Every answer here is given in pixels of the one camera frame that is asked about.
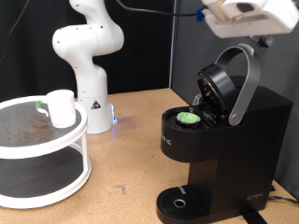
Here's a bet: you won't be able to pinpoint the white mug green-taped handle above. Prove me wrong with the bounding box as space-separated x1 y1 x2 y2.
35 89 78 130

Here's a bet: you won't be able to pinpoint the grey divider panel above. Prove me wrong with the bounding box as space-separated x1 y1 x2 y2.
169 0 299 200

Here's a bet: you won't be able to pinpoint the braided grey power cable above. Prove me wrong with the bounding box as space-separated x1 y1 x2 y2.
267 194 299 206

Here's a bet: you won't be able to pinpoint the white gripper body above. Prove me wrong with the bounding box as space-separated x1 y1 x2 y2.
203 0 299 39

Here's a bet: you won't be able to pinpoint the black Keurig coffee machine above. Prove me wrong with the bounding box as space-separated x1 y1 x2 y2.
155 42 293 224

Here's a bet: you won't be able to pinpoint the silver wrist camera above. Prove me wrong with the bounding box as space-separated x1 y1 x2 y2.
203 0 246 22

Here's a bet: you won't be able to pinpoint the black strap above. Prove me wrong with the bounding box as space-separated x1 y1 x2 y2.
239 206 269 224

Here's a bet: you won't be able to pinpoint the black curtain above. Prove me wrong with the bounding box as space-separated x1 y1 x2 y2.
0 0 176 104

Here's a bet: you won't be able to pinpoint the white two-tier turntable rack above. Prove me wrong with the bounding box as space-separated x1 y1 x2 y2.
0 94 93 210

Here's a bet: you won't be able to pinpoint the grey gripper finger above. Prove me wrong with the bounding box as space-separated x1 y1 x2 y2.
248 35 276 49

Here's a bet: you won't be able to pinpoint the coffee pod with green top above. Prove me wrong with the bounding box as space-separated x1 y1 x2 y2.
175 111 202 129

